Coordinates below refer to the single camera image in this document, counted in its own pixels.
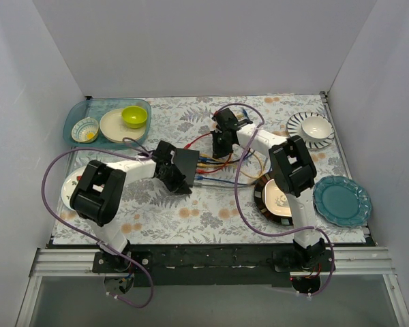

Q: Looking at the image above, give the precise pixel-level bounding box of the black network switch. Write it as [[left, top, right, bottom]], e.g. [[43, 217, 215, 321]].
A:
[[173, 148, 200, 187]]

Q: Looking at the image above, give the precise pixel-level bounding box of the blue ethernet cable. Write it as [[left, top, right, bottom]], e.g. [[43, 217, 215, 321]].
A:
[[194, 149, 256, 183], [237, 108, 256, 159]]

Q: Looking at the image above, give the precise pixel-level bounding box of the red ethernet cable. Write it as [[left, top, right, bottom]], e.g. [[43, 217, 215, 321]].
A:
[[183, 132, 246, 171]]

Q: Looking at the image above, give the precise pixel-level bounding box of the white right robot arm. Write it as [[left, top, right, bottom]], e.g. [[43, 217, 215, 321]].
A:
[[211, 105, 327, 271]]

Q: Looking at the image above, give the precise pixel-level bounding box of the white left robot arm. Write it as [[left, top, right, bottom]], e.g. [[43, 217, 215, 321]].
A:
[[70, 140, 192, 273]]

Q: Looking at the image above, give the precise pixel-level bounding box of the floral table mat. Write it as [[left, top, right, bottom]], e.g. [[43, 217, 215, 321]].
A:
[[52, 95, 367, 245]]

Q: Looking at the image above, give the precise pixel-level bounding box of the lime green bowl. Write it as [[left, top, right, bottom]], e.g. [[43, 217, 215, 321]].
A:
[[121, 106, 148, 129]]

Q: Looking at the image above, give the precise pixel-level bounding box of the cream plate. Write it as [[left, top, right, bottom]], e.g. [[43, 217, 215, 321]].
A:
[[100, 108, 147, 143]]

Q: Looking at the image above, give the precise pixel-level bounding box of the striped blue white plate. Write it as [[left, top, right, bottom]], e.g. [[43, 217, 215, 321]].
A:
[[286, 112, 335, 150]]

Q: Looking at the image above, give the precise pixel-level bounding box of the square panda dish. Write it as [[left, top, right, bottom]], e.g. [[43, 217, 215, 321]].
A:
[[262, 179, 291, 217]]

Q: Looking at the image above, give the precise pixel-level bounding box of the small patterned bowl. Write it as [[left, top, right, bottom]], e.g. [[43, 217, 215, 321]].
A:
[[71, 117, 100, 143]]

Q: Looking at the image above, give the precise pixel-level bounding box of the teal plastic tray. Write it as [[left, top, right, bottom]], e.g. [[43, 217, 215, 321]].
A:
[[63, 98, 151, 150]]

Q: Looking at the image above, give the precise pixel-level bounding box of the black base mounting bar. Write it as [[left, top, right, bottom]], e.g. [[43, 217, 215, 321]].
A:
[[92, 244, 334, 287]]

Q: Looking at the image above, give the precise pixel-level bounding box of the white bowl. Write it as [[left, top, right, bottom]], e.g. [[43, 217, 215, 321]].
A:
[[301, 116, 333, 142]]

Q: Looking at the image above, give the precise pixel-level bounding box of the black striped round plate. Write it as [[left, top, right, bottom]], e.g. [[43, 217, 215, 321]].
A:
[[254, 172, 293, 226]]

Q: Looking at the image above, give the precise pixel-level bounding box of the strawberry pattern plate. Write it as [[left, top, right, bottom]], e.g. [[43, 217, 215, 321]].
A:
[[61, 167, 85, 211]]

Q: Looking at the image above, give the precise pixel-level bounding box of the teal scalloped plate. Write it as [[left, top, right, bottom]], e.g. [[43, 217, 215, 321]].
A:
[[313, 176, 373, 228]]

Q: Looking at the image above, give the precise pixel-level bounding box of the black ethernet cable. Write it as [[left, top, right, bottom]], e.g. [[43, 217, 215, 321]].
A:
[[199, 149, 256, 164]]

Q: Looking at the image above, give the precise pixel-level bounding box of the aluminium frame rail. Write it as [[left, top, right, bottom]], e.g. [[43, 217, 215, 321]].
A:
[[17, 245, 409, 326]]

